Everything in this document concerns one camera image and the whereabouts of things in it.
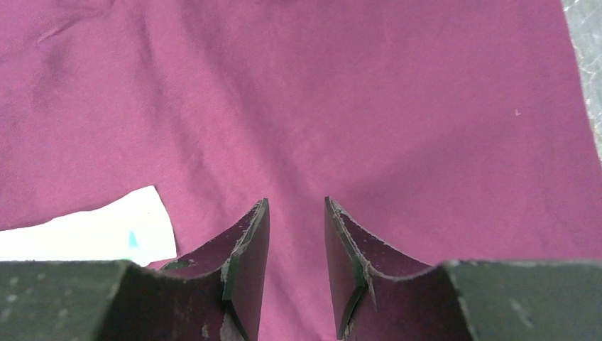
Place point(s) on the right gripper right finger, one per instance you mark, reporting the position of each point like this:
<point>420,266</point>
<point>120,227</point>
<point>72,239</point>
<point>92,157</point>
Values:
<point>380,293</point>

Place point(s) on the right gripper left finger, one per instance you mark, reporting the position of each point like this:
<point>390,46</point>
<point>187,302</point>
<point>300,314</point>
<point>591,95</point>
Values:
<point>212,293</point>

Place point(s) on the white sterile packet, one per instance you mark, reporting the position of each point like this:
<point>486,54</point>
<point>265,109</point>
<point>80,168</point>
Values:
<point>136,227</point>

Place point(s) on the purple cloth wrap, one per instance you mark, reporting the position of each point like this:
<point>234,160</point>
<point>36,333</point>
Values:
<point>450,129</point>

